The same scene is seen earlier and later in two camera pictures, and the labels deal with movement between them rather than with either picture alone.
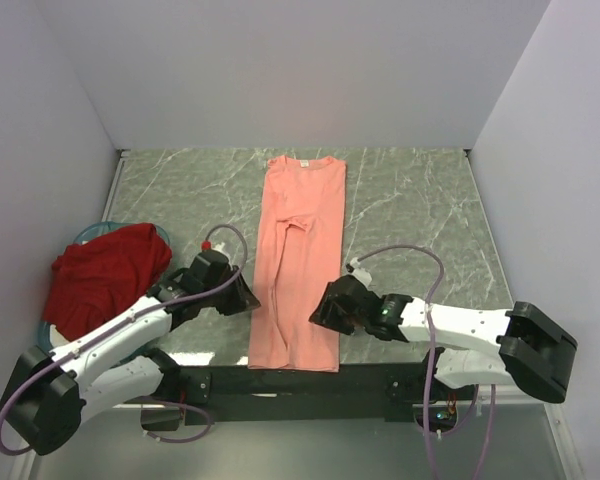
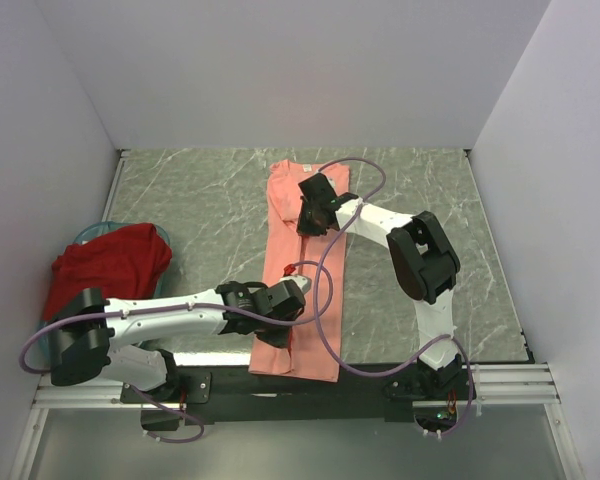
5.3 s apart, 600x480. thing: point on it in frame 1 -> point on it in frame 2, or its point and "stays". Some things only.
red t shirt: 94,279 stays
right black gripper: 326,314 -> 303,226
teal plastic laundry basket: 88,235 stays
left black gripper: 243,299 -> 280,340
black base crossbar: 233,394 stays
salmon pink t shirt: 300,250 stays
